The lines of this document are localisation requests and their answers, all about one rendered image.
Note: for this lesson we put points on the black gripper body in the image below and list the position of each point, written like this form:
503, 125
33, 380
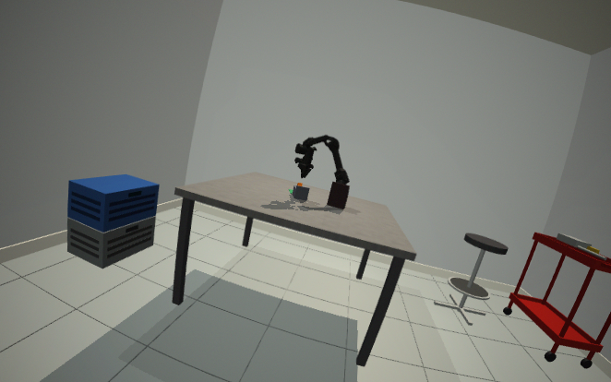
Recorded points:
307, 163

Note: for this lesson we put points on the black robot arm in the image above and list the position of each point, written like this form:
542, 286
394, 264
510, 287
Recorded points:
334, 145

